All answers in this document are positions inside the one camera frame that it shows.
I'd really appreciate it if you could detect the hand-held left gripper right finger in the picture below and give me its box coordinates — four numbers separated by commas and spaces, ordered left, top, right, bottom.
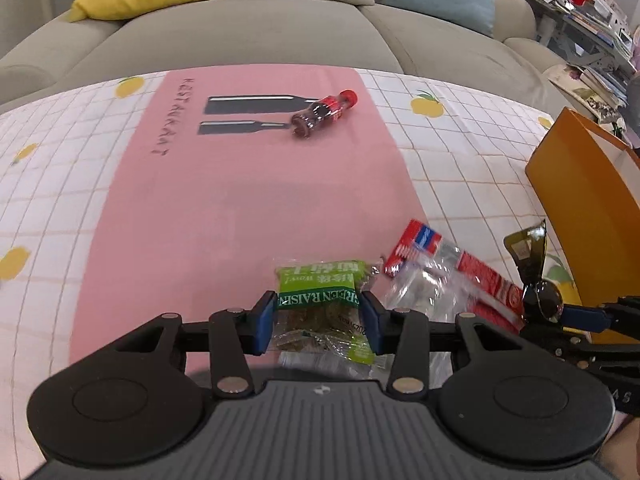
361, 290, 523, 396

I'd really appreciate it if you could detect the green raisin packet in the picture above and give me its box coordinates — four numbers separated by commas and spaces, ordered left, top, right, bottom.
272, 259, 381, 367

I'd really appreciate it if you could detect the dark green snack packet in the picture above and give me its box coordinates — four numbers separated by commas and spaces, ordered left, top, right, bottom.
503, 220, 567, 323

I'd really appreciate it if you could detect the cluttered white desk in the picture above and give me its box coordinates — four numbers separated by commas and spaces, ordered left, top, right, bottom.
512, 0, 640, 73

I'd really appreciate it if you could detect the red clear plastic packet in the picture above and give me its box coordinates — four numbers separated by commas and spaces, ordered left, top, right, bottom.
384, 219, 463, 311

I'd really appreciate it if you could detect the red snack packet white stripe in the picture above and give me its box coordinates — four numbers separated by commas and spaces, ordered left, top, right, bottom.
456, 251, 527, 334

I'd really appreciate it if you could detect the pink and white printed tablecloth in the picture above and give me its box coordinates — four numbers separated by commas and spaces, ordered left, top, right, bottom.
0, 66, 581, 466

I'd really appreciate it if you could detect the beige sofa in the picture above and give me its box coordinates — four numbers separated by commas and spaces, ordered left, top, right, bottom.
0, 0, 571, 107

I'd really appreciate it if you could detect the pile of books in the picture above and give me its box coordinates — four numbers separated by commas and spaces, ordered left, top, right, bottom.
512, 0, 637, 61

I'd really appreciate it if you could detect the stack of magazines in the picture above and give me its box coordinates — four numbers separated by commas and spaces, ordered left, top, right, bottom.
545, 62, 630, 122

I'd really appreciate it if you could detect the person's right forearm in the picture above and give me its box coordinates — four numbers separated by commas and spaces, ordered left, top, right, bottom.
597, 407, 640, 480

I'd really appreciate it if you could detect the orange cardboard box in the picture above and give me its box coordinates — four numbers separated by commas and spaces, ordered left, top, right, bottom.
525, 106, 640, 311

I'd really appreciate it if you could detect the cola bottle shaped candy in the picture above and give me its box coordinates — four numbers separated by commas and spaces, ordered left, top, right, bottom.
291, 89, 357, 139

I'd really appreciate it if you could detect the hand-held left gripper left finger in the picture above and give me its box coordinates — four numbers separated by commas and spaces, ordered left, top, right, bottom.
115, 291, 277, 398

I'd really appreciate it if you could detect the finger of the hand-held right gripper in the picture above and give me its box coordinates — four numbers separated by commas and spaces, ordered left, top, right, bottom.
560, 296, 640, 334
522, 330, 640, 368

